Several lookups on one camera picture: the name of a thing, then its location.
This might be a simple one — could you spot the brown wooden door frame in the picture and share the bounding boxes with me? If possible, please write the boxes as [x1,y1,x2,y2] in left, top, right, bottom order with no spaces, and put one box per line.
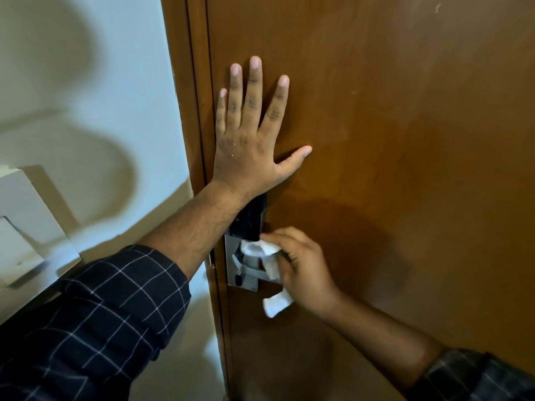
[160,0,235,401]

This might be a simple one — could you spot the white tissue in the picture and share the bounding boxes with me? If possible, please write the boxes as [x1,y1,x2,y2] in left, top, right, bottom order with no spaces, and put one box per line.
[240,240,294,319]

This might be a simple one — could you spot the white wall box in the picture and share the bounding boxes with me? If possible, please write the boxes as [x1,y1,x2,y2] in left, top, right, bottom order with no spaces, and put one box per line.
[0,165,82,326]

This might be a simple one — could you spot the person's left hand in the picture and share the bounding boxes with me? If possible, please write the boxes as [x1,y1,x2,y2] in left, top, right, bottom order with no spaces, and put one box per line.
[211,56,313,202]

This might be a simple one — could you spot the person's right forearm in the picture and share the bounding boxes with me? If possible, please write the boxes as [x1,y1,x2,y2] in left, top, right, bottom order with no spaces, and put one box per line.
[322,290,449,393]

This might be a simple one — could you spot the brown wooden door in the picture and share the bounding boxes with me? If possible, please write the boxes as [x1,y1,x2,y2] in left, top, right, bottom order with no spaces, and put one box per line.
[186,0,535,401]

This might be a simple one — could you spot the dark checked right shirt sleeve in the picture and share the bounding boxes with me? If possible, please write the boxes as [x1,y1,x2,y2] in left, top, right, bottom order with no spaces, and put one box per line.
[403,348,535,401]

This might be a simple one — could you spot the person's left forearm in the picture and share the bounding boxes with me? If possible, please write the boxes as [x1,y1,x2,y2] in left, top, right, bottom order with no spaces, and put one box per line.
[138,179,251,282]

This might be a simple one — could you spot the dark checked shirt sleeve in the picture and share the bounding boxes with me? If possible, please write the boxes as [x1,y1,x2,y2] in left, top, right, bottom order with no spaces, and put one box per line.
[0,244,192,401]
[403,348,535,401]

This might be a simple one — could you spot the person's right hand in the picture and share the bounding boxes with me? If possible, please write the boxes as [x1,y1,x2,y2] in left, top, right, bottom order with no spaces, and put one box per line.
[259,226,342,319]

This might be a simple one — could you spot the silver door handle lever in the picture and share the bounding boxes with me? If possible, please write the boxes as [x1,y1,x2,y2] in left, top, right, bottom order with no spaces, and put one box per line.
[232,254,283,285]

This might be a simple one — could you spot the silver and black door lock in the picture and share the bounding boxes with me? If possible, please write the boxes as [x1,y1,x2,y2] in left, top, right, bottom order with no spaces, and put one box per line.
[224,193,285,293]

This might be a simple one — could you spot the dark checked left shirt sleeve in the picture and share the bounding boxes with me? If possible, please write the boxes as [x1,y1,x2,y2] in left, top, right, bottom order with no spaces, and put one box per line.
[0,244,192,401]

